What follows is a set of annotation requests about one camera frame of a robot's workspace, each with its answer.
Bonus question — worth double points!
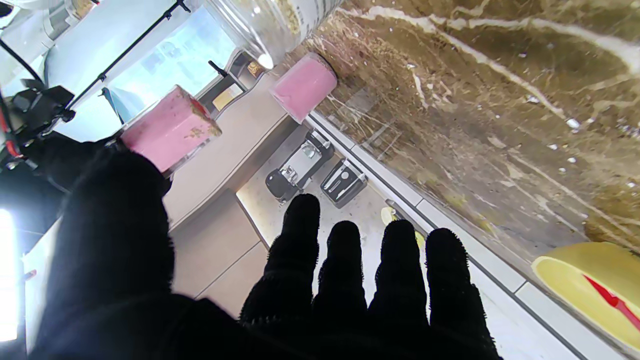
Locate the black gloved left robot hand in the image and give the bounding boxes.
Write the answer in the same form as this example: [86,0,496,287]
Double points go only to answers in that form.
[30,150,503,360]

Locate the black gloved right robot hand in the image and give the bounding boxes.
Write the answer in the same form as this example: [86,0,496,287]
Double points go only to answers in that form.
[22,132,173,198]

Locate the pink measuring cup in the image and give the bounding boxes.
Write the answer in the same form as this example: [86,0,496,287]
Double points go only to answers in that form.
[269,52,339,125]

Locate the clear grain jar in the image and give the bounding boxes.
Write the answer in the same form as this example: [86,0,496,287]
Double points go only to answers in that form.
[202,0,346,71]

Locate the red plastic spoon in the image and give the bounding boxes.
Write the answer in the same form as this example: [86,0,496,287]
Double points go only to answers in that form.
[582,274,640,332]

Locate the tall brown cabinet panel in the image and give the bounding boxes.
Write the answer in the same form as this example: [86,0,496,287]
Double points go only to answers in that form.
[162,75,301,231]

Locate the tan book on shelf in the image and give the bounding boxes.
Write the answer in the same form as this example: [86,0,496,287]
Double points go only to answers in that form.
[212,84,245,112]

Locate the dark open shelf unit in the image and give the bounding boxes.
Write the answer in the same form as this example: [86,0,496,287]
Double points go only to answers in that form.
[197,47,268,120]

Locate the black espresso machine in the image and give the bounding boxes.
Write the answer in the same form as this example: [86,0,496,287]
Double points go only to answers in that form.
[265,129,335,203]

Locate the black and silver toaster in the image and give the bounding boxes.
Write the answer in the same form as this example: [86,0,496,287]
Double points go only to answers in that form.
[320,159,369,209]

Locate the white counter with drawers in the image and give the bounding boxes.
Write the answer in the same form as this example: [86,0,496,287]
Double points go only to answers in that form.
[305,112,626,360]

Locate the yellow plastic bowl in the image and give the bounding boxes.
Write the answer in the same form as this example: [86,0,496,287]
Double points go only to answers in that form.
[531,241,640,353]

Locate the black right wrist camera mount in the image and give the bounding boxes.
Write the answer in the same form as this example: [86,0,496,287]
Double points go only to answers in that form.
[10,85,77,141]

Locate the red and black right arm cables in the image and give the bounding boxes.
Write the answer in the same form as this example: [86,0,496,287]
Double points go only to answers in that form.
[0,40,48,171]

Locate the brown wall cabinets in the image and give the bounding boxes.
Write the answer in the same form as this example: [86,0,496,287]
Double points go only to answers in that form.
[170,190,271,318]

